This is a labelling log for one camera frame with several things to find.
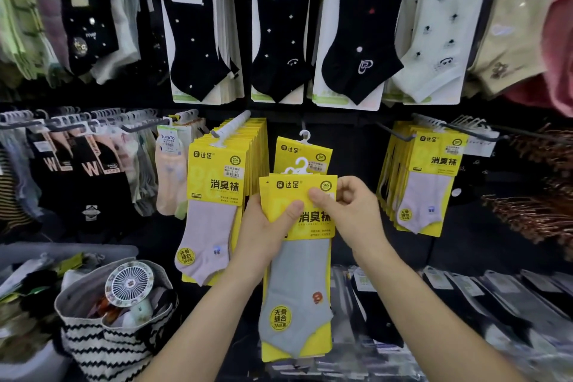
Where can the person's right forearm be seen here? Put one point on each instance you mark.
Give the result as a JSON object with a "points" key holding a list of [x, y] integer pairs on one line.
{"points": [[429, 323]]}

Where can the row of pastel hanging socks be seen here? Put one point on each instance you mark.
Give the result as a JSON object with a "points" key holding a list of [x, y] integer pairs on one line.
{"points": [[27, 14]]}

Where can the white tipped peg hook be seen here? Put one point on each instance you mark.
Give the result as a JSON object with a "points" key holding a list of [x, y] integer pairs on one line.
{"points": [[233, 126]]}

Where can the row black socks peach cuffs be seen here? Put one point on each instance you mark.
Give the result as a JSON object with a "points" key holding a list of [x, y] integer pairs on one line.
{"points": [[94, 171]]}

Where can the cream dotted sock pack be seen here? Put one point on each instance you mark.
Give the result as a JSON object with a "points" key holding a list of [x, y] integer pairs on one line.
{"points": [[438, 37]]}

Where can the white handheld fan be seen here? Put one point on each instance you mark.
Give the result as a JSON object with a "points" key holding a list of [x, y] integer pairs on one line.
{"points": [[130, 284]]}

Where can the heap of copper hangers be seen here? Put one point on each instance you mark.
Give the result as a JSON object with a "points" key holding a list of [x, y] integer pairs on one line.
{"points": [[537, 216]]}

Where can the bunch of striped socks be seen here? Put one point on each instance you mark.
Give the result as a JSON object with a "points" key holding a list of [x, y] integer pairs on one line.
{"points": [[11, 198]]}

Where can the black dotted tall socks bunch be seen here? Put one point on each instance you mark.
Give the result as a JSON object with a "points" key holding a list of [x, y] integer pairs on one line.
{"points": [[89, 23]]}

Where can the person's left forearm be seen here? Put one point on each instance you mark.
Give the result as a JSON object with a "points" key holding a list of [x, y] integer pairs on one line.
{"points": [[201, 332]]}

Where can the white plastic bin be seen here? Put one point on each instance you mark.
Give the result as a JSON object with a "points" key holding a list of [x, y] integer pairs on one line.
{"points": [[67, 249]]}

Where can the beige sock pack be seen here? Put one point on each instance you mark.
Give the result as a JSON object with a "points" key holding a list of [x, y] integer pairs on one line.
{"points": [[510, 37]]}

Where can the row black socks white cards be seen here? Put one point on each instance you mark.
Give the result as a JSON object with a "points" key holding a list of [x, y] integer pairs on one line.
{"points": [[282, 37]]}

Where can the bunch yellow sock packets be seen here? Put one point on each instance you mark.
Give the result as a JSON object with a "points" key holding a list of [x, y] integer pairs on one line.
{"points": [[436, 158], [215, 180]]}

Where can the yellow packet grey sock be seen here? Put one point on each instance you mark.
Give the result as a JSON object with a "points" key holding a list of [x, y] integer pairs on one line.
{"points": [[295, 296]]}

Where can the yellow hooked sock packet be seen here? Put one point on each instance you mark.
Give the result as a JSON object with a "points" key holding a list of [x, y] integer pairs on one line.
{"points": [[295, 153], [263, 193]]}

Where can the black dotted sock white card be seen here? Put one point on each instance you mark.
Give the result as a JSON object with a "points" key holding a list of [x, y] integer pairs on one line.
{"points": [[192, 37]]}

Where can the person's right hand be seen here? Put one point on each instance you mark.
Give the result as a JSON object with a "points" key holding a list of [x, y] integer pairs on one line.
{"points": [[358, 220]]}

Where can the bunch of pastel sock packs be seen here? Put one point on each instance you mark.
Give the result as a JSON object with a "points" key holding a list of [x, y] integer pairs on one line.
{"points": [[170, 180]]}

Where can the person's left hand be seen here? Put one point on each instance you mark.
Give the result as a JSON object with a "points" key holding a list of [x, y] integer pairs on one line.
{"points": [[259, 243]]}

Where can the pink garments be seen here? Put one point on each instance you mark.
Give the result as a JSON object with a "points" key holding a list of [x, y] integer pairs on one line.
{"points": [[559, 59]]}

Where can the clear price tag holder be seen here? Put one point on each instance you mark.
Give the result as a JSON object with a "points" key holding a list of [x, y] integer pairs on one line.
{"points": [[481, 146]]}

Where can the row of clear bagged socks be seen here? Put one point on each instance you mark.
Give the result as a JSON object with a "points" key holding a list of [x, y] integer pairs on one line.
{"points": [[492, 301]]}

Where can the black white zigzag tote bag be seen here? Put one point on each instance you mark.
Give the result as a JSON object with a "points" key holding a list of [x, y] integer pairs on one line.
{"points": [[107, 346]]}

